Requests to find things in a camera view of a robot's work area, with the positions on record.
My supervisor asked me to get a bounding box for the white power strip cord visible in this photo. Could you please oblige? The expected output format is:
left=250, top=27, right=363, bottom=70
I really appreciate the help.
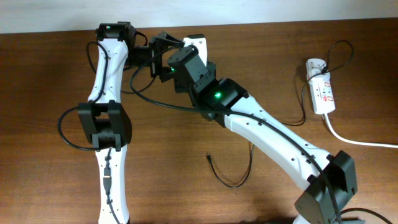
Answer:
left=322, top=113, right=398, bottom=149

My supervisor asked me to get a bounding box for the white power strip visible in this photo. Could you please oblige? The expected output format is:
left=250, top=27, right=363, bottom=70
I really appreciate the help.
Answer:
left=308, top=73, right=336, bottom=114

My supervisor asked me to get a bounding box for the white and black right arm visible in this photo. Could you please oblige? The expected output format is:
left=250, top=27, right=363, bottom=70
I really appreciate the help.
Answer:
left=167, top=45, right=358, bottom=223

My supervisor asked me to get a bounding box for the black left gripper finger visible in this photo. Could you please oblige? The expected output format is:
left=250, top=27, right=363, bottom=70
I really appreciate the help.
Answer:
left=157, top=31, right=184, bottom=50
left=159, top=67, right=175, bottom=83

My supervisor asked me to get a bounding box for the white charger plug adapter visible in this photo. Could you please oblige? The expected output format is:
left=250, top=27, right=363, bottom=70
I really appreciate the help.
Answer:
left=305, top=58, right=326, bottom=80

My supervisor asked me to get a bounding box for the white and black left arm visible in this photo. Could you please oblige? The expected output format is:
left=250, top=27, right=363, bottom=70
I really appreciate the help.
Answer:
left=78, top=22, right=184, bottom=223

